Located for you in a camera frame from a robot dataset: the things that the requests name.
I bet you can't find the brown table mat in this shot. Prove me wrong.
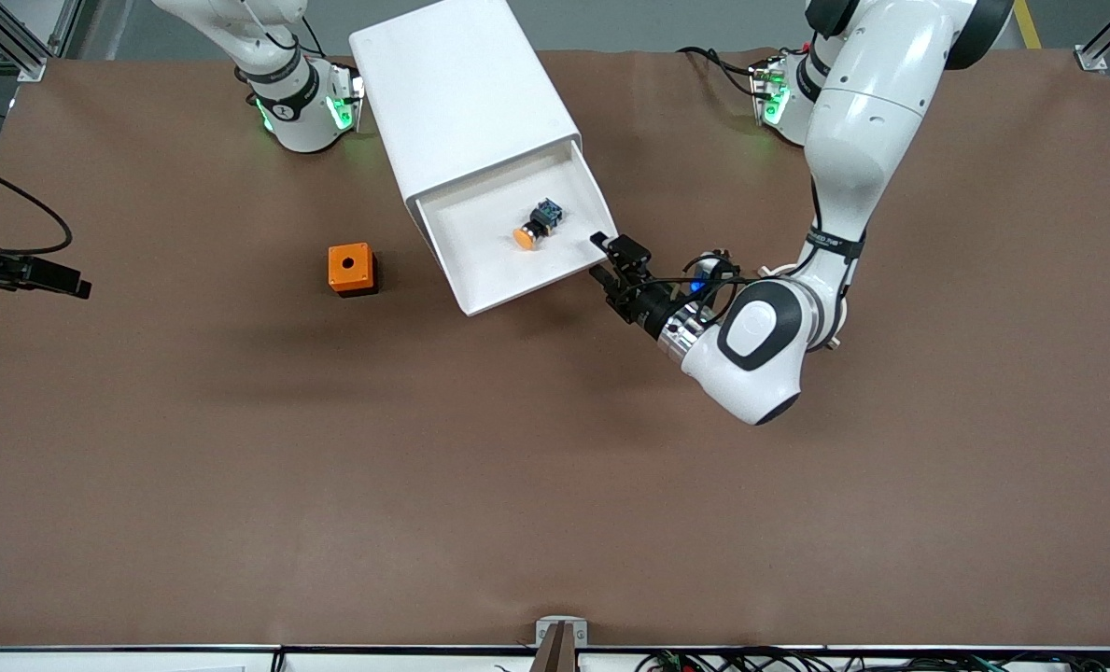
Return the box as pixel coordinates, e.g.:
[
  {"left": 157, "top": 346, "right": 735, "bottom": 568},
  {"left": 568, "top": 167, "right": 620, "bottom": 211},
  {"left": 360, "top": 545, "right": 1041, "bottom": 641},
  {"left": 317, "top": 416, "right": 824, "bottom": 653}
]
[{"left": 0, "top": 47, "right": 1110, "bottom": 650}]

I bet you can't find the orange black button enclosure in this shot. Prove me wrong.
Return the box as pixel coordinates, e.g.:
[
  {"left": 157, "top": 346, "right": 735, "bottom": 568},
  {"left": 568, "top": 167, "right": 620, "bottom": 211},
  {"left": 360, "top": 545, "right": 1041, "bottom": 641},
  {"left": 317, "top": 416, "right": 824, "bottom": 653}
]
[{"left": 328, "top": 243, "right": 379, "bottom": 298}]

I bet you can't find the orange push button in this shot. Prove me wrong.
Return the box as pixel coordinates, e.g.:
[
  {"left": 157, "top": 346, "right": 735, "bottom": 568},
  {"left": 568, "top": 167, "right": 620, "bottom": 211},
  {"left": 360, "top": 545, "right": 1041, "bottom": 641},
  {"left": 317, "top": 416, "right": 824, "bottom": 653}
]
[{"left": 513, "top": 197, "right": 564, "bottom": 252}]

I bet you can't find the white drawer cabinet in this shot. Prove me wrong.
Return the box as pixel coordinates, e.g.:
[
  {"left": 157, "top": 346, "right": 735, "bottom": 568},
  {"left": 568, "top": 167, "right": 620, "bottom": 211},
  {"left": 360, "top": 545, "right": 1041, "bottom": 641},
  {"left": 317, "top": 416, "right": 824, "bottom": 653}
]
[{"left": 348, "top": 0, "right": 583, "bottom": 277}]

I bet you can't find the black cable bundle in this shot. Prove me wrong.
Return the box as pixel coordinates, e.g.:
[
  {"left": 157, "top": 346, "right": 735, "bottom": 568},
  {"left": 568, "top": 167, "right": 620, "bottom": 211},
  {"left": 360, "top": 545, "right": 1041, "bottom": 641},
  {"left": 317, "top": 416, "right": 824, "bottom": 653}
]
[{"left": 637, "top": 648, "right": 1110, "bottom": 672}]

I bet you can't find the black base cable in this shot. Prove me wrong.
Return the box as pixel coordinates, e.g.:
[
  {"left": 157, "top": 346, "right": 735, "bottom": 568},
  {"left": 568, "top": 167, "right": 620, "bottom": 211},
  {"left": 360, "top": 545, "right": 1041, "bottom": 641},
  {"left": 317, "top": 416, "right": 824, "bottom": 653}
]
[{"left": 676, "top": 45, "right": 763, "bottom": 99}]

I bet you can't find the white table edge rail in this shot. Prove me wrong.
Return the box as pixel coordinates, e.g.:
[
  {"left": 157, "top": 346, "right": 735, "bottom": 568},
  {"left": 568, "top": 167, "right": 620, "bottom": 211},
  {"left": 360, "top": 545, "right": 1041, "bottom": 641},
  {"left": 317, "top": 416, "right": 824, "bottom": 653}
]
[{"left": 0, "top": 644, "right": 1110, "bottom": 672}]

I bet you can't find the silver mount bracket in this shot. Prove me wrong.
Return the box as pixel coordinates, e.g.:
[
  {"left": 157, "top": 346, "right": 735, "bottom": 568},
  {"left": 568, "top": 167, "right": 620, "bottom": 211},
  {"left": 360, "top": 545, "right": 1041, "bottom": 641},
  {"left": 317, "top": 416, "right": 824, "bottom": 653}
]
[{"left": 535, "top": 616, "right": 589, "bottom": 648}]

